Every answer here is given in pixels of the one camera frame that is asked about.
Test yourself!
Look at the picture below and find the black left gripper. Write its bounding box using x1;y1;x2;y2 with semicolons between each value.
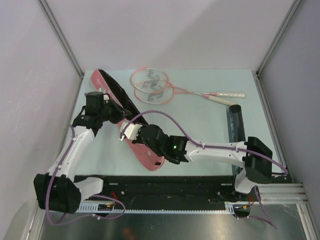
98;97;131;124

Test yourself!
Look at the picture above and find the pink racket bag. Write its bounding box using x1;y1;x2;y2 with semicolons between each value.
90;69;165;172

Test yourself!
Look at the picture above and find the pink badminton racket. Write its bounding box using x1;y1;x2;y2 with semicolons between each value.
134;79;246;106
130;67;235;106

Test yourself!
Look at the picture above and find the black shuttlecock tube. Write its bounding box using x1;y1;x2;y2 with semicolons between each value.
226;104;247;176

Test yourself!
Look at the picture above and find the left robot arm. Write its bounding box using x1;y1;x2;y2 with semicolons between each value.
33;91;131;214

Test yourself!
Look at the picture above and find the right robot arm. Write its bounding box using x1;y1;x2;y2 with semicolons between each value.
124;123;273;201

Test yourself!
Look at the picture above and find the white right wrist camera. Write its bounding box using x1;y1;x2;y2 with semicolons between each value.
119;121;142;141

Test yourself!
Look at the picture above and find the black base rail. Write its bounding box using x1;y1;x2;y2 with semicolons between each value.
74;174;251;203

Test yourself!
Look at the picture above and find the grey cable duct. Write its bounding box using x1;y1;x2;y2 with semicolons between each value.
77;201;251;215

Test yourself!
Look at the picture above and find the aluminium frame rail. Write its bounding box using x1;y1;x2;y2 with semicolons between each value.
257;183;309;205

